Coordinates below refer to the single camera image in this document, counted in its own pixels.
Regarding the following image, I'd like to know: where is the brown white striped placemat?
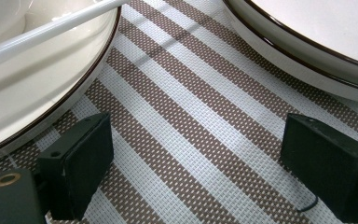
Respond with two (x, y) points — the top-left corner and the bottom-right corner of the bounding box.
(0, 0), (358, 224)

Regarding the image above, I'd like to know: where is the white plate with dark rim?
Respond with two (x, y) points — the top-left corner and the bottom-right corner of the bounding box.
(227, 0), (358, 90)
(0, 0), (122, 162)
(221, 0), (358, 105)

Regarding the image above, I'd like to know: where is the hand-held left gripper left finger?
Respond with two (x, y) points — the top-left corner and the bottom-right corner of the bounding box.
(36, 112), (115, 221)

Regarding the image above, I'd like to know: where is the white ceramic spoon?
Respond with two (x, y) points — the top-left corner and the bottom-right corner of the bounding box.
(0, 0), (131, 74)

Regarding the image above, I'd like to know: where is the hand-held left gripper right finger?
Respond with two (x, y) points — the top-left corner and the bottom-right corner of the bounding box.
(280, 113), (358, 223)

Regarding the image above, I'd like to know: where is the thin black wire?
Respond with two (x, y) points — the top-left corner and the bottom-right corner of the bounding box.
(296, 195), (320, 213)

